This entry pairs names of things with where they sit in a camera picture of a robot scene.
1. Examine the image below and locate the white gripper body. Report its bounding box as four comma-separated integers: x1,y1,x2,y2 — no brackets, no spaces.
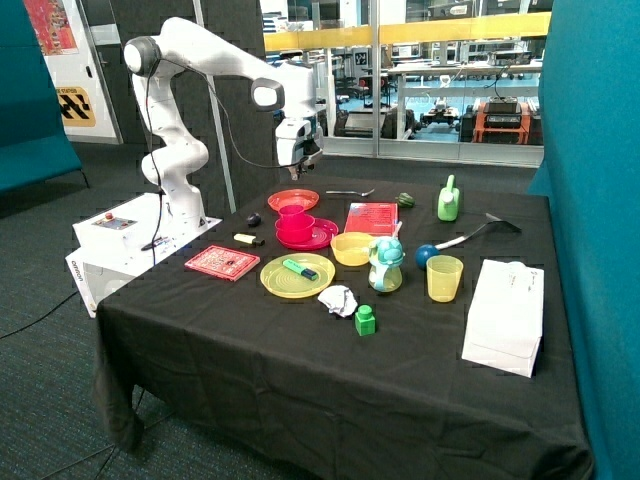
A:
275,118,323,169

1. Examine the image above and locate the yellow highlighter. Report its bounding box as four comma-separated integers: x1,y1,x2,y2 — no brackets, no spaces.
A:
233,233,265,247

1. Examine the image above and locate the green highlighter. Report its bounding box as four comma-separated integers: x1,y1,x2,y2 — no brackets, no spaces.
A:
282,258,318,281

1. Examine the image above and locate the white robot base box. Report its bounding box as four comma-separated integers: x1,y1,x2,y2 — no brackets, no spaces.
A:
66,193,220,317

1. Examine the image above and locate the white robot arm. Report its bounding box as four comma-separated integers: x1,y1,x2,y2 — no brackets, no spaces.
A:
124,17,323,234

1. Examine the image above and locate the red patterned book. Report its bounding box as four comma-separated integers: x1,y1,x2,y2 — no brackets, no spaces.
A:
184,245,260,281

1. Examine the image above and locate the orange plastic plate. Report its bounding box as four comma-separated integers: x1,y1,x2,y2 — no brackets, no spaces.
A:
267,188,320,212

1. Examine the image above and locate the pink plastic cup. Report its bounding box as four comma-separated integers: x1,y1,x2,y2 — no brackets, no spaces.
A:
277,204,305,229

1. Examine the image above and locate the pink plastic bowl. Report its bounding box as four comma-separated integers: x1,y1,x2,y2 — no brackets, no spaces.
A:
275,214,315,244

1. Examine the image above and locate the pink plastic plate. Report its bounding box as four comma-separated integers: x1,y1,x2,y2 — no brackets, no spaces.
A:
276,218,339,251

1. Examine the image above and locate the metal spoon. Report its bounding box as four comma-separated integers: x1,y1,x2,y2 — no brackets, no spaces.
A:
325,188,375,198

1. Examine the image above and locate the dark plum toy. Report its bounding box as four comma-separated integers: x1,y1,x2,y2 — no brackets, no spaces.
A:
246,212,262,227

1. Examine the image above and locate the yellow plastic bowl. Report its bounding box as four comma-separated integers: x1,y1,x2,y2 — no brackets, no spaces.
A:
330,232,374,267

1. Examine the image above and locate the yellow plastic plate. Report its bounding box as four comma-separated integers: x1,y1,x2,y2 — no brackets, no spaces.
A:
260,252,336,299

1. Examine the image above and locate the green toy pepper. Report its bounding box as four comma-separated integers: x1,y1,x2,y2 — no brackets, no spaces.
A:
396,192,415,208

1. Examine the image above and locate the teal sippy cup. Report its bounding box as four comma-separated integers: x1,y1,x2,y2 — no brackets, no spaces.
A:
368,221,405,293

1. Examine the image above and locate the crumpled white paper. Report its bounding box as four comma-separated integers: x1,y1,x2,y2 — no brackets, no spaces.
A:
318,285,358,318

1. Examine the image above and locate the blue ball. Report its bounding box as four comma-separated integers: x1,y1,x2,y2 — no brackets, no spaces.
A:
414,244,440,271

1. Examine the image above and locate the green toy watering can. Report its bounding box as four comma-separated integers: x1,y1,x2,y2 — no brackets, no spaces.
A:
437,174,460,222

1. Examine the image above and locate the black tablecloth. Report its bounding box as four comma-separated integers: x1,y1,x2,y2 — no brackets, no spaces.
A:
94,175,595,479

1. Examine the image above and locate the green toy block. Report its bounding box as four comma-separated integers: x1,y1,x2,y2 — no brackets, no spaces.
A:
354,305,376,336

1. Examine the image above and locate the yellow plastic cup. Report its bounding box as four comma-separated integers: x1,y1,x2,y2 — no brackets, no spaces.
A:
426,255,464,303

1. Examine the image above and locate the black spatula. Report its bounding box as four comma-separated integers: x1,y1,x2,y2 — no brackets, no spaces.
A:
435,213,522,251

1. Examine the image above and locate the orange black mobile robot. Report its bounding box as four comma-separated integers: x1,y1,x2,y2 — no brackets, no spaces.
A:
459,96,543,146

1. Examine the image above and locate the yellow black sign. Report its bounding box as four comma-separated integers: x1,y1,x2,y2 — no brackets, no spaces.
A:
56,86,96,128

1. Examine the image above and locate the white paper bag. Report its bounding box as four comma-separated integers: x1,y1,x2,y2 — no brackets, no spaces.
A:
462,259,544,378

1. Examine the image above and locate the teal sofa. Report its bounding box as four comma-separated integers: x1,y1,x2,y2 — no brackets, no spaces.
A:
0,0,82,193

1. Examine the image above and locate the red poster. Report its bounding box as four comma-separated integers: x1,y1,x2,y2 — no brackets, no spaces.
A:
23,0,79,57

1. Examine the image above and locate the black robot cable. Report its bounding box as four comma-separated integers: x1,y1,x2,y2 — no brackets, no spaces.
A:
130,54,301,266

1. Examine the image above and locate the teal partition wall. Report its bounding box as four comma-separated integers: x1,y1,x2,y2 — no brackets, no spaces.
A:
529,1,639,479

